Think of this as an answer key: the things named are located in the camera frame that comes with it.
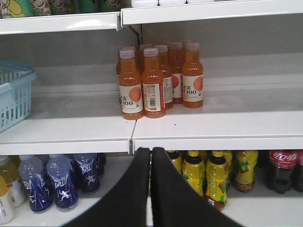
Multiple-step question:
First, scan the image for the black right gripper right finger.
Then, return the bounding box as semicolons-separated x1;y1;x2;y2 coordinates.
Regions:
151;147;241;227

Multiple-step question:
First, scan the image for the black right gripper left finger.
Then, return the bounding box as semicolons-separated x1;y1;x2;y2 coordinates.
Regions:
64;148;150;227

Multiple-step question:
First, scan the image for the light blue plastic basket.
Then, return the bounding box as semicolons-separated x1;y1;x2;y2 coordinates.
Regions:
0;58;36;132

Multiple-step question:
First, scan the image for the yellow lemon tea bottle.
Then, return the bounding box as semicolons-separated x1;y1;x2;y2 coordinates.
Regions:
167;150;183;175
182;150;205;196
205;150;229;210
234;150;258;192

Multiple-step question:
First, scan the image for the blue sports drink bottle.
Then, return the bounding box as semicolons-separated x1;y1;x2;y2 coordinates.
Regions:
18;155;53;213
46;154;78;212
73;153;100;194

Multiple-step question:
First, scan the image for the plastic cola bottle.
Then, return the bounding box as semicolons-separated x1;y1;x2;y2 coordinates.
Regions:
294;149;303;192
267;149;298;194

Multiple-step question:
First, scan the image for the orange C100 juice bottle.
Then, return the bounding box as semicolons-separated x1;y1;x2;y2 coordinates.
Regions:
182;42;204;108
119;49;144;120
142;48;166;118

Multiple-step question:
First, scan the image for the yellow vitamin drink bottle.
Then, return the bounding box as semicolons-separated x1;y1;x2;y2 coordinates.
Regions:
0;156;26;208
0;176;15;225

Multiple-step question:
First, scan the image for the white metal shelving unit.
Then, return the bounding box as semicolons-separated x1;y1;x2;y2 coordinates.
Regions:
0;0;303;227

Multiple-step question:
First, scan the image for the white peach drink bottle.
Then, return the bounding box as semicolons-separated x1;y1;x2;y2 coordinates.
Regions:
131;0;159;8
159;0;187;6

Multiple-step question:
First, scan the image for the green cartoon drink can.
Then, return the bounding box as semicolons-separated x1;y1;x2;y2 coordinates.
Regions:
30;0;51;16
0;0;33;18

